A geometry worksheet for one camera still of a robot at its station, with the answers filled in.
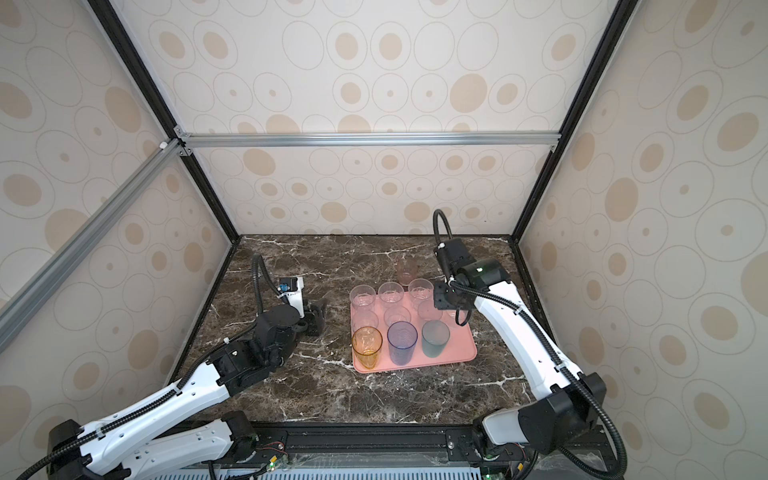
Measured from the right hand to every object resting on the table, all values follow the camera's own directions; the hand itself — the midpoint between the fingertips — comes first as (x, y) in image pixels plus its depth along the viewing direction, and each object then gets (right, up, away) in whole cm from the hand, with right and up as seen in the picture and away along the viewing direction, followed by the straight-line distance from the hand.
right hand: (448, 298), depth 78 cm
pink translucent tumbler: (-9, +6, +28) cm, 30 cm away
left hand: (-30, 0, -5) cm, 31 cm away
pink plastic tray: (-16, -10, +1) cm, 19 cm away
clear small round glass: (-3, -6, +17) cm, 18 cm away
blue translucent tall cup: (-12, -12, +6) cm, 18 cm away
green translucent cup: (-2, -11, +6) cm, 13 cm away
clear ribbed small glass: (-15, -1, +22) cm, 26 cm away
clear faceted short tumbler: (-5, 0, +22) cm, 22 cm away
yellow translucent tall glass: (-22, -13, +6) cm, 26 cm away
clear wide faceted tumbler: (-23, -8, +14) cm, 28 cm away
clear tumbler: (-24, -2, +19) cm, 31 cm away
